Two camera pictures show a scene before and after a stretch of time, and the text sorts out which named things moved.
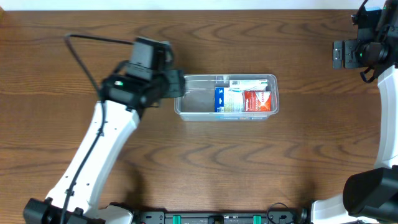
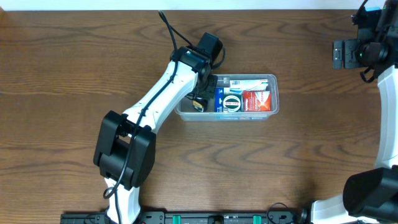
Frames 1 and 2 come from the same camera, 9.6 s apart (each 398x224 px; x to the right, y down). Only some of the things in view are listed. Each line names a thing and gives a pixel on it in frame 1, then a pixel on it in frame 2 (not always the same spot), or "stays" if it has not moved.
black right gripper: [353, 61] stays
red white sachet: [258, 101] stays
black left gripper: [166, 84] -> [210, 92]
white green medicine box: [243, 85] stays
